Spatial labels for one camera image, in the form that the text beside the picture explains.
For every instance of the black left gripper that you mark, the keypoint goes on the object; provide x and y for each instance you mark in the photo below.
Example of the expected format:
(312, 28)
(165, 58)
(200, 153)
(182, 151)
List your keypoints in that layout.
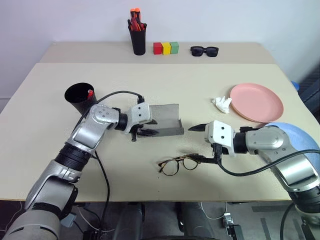
(135, 130)

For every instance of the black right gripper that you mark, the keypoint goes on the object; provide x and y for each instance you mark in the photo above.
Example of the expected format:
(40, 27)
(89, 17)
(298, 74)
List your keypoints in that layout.
(217, 151)

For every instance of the grey glasses case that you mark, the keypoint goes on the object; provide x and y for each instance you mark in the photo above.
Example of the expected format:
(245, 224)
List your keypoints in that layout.
(166, 117)

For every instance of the tortoiseshell round glasses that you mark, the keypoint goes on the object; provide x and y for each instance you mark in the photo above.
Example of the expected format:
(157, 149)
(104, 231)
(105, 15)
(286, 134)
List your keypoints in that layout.
(171, 167)

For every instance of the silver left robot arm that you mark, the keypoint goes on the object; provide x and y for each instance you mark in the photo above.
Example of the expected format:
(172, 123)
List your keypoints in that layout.
(83, 130)

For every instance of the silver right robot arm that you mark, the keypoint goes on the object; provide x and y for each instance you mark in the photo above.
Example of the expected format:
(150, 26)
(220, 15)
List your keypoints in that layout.
(265, 140)

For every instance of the black empty-looking cup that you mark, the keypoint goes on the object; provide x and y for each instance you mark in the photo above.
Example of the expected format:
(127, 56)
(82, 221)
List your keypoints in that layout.
(80, 97)

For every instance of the crumpled white tissue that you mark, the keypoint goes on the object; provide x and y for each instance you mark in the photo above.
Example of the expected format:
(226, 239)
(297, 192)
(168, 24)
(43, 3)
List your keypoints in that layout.
(223, 103)

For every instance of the pink plate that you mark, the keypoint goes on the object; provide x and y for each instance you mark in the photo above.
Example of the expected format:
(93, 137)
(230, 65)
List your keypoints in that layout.
(257, 101)

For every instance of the red wooden block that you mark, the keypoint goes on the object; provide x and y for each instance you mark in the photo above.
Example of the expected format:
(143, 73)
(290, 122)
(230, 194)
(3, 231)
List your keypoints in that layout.
(157, 48)

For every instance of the dark grey rounded shape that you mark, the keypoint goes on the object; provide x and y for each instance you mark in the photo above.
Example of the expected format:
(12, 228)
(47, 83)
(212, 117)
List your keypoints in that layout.
(197, 222)
(130, 221)

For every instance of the yellow wooden block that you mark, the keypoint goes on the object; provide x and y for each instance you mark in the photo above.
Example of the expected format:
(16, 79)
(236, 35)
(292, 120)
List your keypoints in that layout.
(166, 49)

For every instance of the green wooden block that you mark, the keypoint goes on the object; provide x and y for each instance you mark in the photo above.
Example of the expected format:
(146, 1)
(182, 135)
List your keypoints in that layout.
(174, 47)

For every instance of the black tall pen holder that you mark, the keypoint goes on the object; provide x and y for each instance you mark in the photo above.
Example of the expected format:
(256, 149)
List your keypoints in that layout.
(138, 41)

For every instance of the black floor device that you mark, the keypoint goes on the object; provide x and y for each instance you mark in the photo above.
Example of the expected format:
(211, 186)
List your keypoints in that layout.
(231, 226)

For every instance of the black sunglasses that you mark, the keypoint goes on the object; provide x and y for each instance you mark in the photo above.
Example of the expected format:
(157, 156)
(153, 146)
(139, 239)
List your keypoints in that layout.
(200, 51)

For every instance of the light blue plate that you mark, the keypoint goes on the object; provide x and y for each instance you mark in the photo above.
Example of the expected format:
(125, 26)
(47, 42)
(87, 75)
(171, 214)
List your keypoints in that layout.
(297, 133)

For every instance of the red and black marker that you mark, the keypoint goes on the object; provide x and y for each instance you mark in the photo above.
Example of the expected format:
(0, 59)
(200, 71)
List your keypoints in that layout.
(142, 26)
(135, 25)

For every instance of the blue round object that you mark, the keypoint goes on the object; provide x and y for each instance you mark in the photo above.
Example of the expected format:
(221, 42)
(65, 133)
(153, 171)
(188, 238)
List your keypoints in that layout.
(296, 85)

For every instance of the orange-capped marker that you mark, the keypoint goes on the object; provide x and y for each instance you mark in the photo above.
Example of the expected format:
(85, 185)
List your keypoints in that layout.
(138, 15)
(132, 15)

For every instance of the blue-grey plastic piece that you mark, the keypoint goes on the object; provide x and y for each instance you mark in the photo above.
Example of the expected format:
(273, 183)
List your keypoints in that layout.
(68, 220)

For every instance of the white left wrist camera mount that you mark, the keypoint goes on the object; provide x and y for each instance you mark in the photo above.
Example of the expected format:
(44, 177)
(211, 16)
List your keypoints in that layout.
(140, 112)

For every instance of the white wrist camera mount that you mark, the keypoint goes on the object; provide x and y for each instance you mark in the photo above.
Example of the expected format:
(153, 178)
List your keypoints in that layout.
(220, 135)
(140, 112)

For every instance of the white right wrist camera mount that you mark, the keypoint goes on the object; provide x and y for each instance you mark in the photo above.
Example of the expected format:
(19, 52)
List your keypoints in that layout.
(220, 135)

